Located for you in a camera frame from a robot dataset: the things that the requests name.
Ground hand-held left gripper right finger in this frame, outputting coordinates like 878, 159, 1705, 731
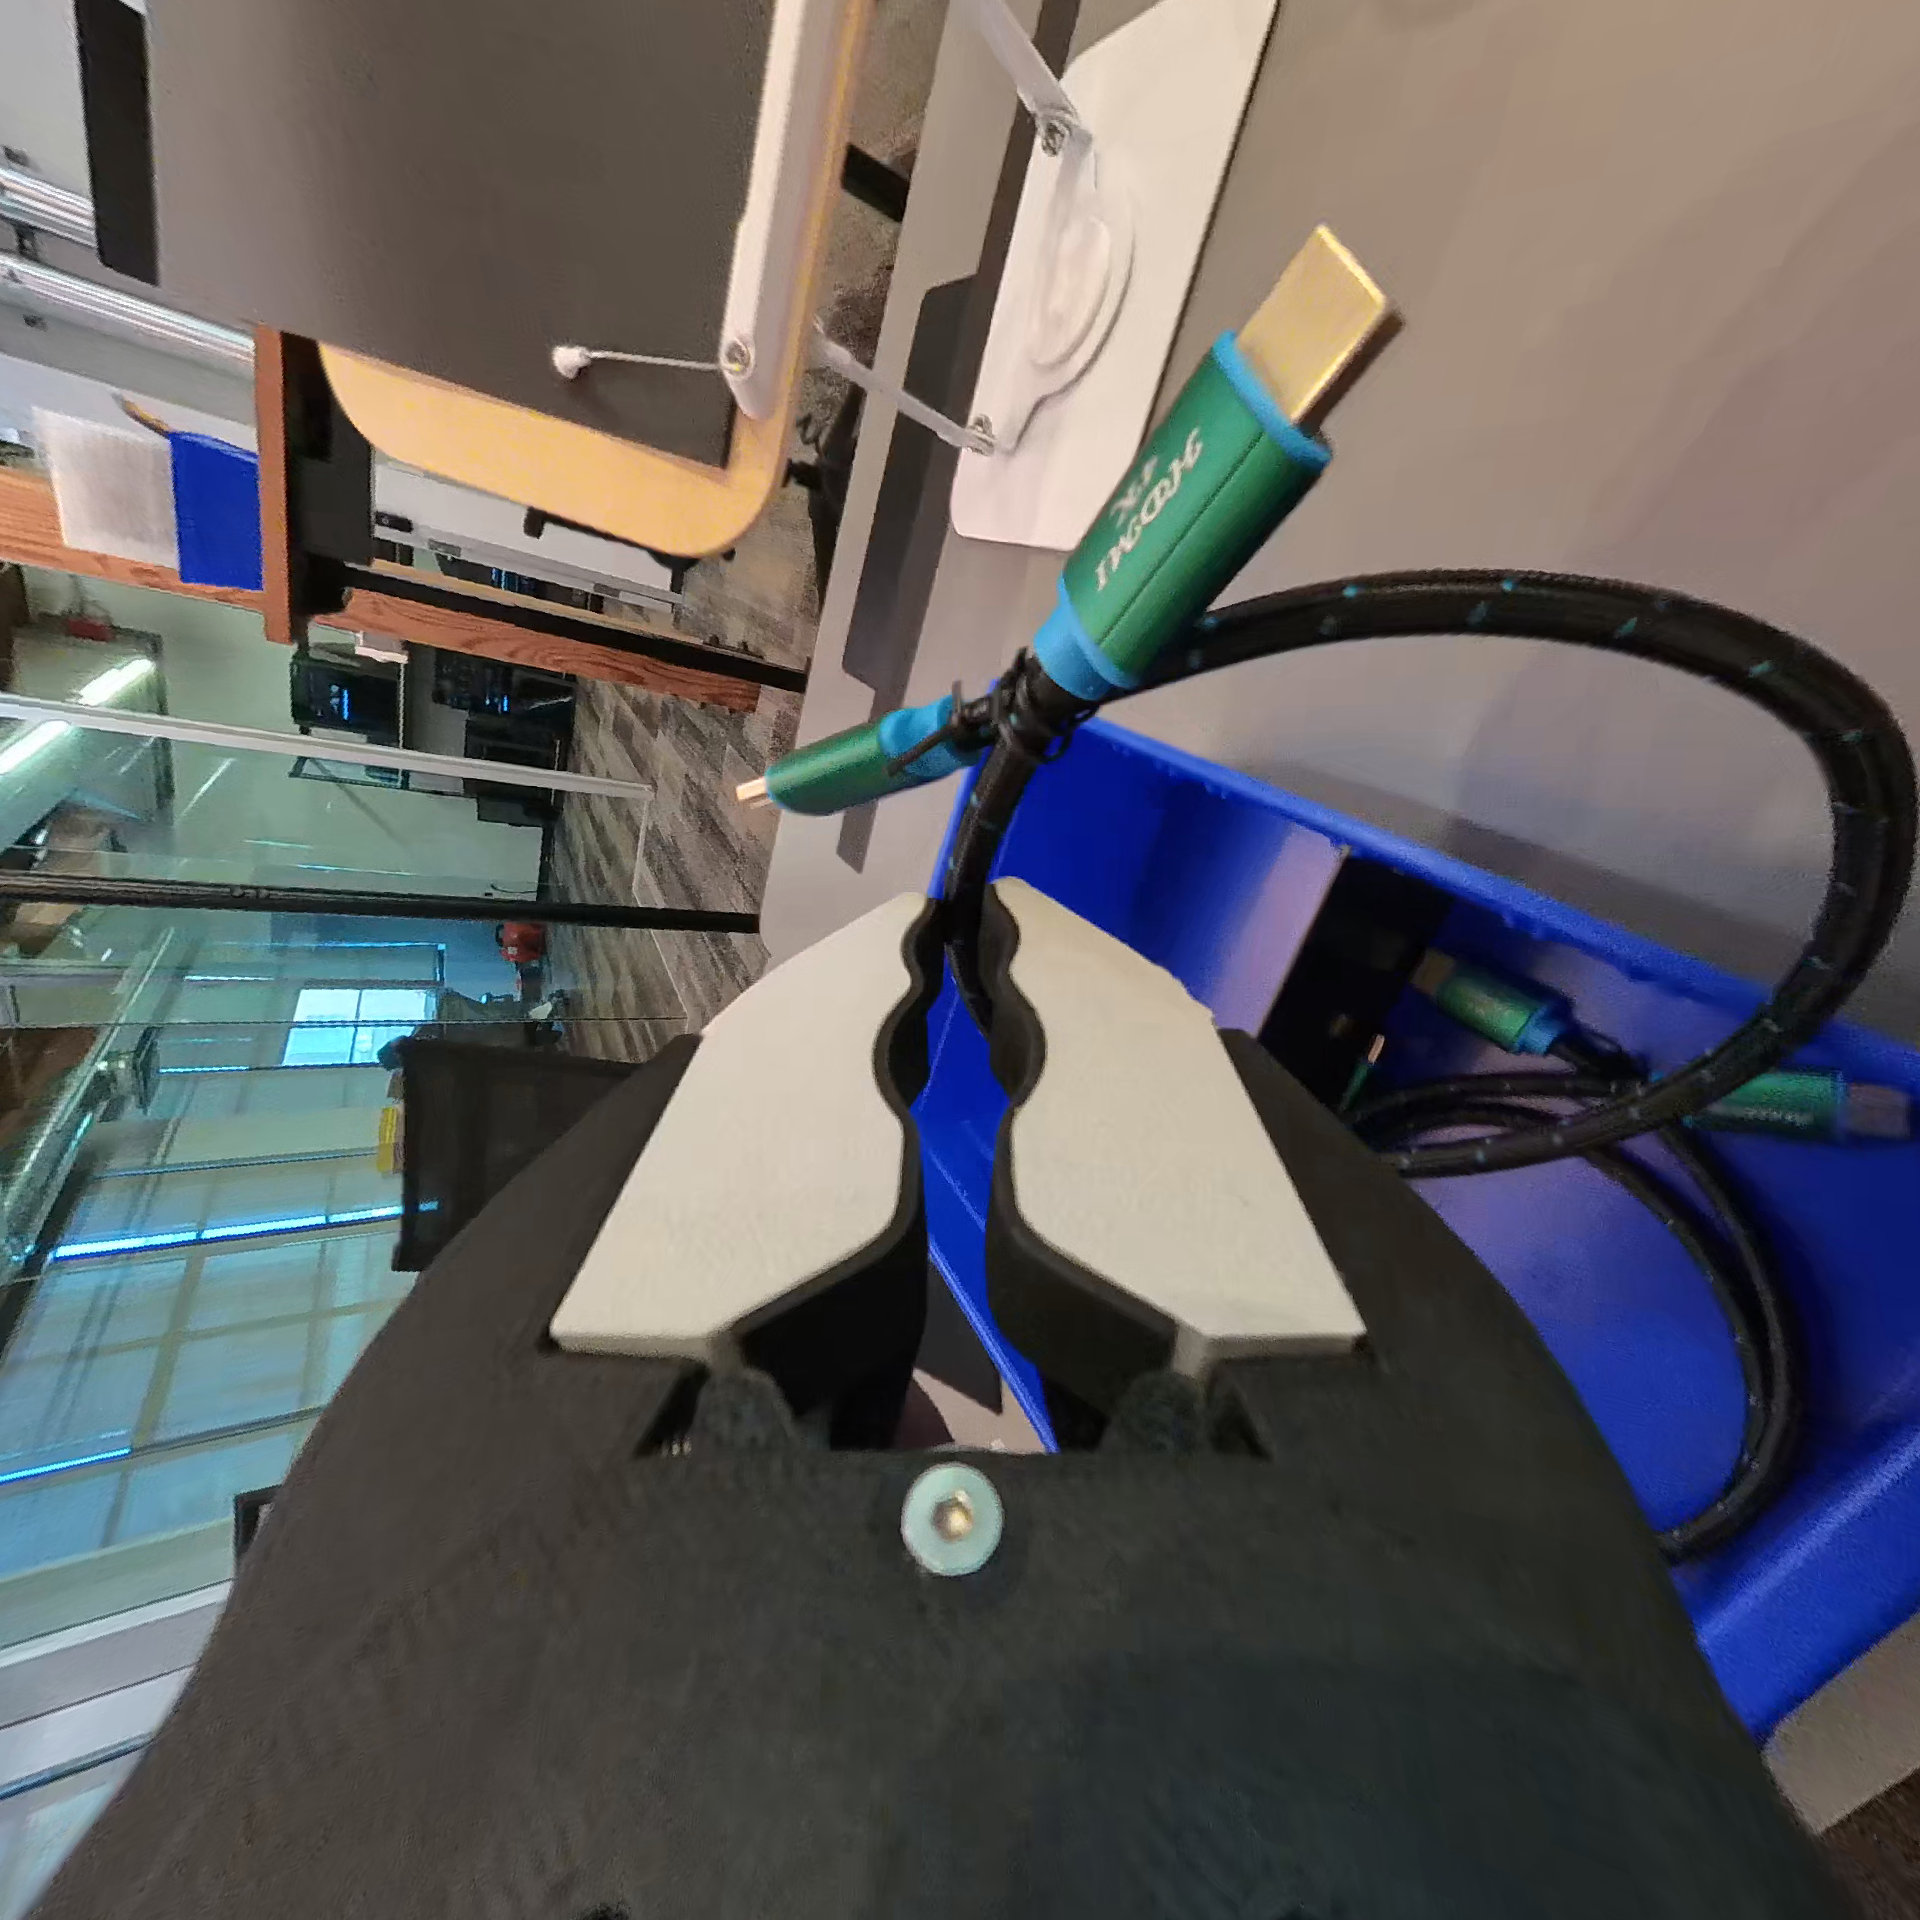
978, 880, 1369, 1384

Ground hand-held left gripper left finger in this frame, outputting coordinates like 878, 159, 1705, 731
551, 888, 961, 1368

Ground blue plastic bin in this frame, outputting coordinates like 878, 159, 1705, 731
918, 710, 1920, 1748

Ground black braided cable green plugs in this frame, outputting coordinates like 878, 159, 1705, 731
760, 224, 1920, 1180
1345, 950, 1916, 1566

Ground black mesh box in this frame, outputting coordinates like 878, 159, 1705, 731
393, 1030, 648, 1279

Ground black adapter box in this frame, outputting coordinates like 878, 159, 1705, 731
1256, 847, 1454, 1099

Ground brown wooden shelf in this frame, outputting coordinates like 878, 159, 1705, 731
0, 326, 810, 715

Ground white mounting plate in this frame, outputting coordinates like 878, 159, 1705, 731
948, 0, 1287, 550

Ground dark board with wooden rim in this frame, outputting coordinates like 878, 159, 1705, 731
76, 0, 879, 567

